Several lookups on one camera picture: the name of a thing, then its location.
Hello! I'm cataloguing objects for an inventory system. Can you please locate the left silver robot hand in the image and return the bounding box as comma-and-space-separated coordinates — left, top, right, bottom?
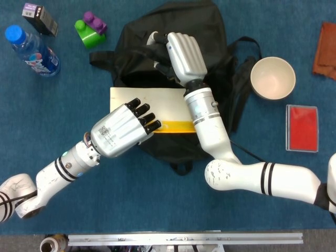
83, 97, 162, 159

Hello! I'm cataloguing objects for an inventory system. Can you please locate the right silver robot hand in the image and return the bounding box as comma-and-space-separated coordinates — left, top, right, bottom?
145, 31, 208, 86

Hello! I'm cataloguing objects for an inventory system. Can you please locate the yellow and white book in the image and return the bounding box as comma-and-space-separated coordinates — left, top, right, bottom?
109, 87, 197, 134

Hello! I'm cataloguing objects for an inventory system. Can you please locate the black backpack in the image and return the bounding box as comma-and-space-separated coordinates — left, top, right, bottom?
89, 0, 263, 176

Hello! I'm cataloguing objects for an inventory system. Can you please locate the blue felt table cover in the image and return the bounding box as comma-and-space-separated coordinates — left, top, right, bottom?
0, 0, 336, 235

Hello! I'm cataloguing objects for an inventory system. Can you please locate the white bowl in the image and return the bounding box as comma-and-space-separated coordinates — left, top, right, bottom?
249, 57, 297, 100

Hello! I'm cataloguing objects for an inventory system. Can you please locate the green toy block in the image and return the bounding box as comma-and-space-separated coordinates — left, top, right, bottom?
74, 19, 108, 50

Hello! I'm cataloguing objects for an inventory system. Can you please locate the purple toy block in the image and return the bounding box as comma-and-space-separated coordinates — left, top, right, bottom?
83, 10, 108, 35

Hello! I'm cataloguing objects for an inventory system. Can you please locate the blue plastic drink bottle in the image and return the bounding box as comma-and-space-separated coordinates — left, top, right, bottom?
5, 25, 61, 77

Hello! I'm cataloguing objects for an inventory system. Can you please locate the tape roll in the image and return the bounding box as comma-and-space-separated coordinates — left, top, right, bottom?
39, 234, 69, 252

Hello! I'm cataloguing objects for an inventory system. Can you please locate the black carton with purple end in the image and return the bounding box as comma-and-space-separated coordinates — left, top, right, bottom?
22, 2, 59, 37

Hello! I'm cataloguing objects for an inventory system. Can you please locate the clear case with red insert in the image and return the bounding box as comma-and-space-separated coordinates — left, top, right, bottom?
285, 104, 319, 152

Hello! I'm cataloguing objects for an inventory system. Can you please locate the rust brown cloth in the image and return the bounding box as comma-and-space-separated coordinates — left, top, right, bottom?
311, 22, 336, 81

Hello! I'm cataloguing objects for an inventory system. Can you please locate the thin black cable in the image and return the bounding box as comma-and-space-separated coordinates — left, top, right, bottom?
230, 141, 266, 162

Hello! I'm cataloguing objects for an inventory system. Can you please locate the aluminium profile rail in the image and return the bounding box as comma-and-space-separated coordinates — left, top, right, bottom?
67, 232, 304, 247

